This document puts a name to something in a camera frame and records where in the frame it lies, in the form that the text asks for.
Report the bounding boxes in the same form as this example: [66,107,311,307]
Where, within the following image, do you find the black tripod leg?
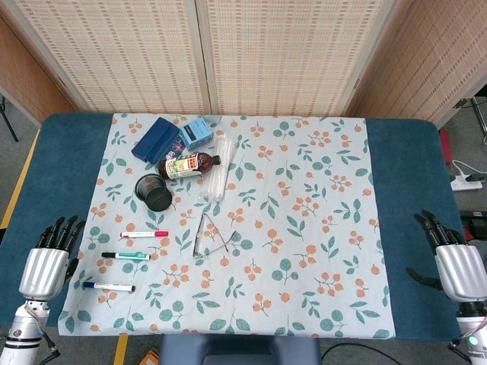
[0,95,20,143]

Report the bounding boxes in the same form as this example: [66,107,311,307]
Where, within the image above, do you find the blue felt table cover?
[0,112,469,341]

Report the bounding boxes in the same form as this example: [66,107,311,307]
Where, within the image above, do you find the black floor device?
[459,209,487,241]

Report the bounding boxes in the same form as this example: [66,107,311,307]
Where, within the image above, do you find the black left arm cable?
[22,303,62,354]

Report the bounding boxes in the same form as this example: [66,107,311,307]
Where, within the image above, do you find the red floor object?
[438,129,455,167]

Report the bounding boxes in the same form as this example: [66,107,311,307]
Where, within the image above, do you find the white marker with blue cap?
[83,281,136,294]

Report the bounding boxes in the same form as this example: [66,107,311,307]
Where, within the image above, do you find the woven bamboo folding screen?
[0,0,487,129]

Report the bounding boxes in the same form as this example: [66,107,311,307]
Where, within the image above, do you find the black floor cable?
[320,341,393,365]

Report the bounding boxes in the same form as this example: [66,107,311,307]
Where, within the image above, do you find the white marker with red cap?
[119,229,170,240]

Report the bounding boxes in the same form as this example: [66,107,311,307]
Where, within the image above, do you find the white power strip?
[450,177,484,192]

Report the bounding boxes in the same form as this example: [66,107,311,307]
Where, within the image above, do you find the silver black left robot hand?
[18,215,87,301]

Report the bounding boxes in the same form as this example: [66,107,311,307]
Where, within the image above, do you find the metal stand legs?
[454,96,487,146]

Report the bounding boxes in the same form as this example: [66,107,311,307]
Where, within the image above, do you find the navy blue case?
[131,116,180,166]

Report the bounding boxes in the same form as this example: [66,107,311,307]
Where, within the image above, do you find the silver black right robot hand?
[405,209,487,304]

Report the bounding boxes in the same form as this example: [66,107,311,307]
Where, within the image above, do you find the white power cable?
[452,159,473,180]

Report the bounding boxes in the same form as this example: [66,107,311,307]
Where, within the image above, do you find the thin-frame eyeglasses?
[192,212,238,261]

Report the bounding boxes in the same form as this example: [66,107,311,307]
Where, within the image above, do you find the light blue carton box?
[179,117,215,151]

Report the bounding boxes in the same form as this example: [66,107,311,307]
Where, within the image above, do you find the green-label marker with black cap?
[100,251,152,262]

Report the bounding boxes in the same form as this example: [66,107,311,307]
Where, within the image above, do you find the clear plastic bottle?
[197,131,239,203]

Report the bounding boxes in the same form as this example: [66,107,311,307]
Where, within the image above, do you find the brown bottle with label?
[157,151,222,181]

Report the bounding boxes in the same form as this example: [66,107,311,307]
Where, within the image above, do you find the dark blue chair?
[158,334,322,365]

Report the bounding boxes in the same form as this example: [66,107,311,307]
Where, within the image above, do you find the floral printed tablecloth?
[56,113,393,339]

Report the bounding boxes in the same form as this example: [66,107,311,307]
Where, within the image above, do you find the black mesh pen holder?
[134,173,173,213]

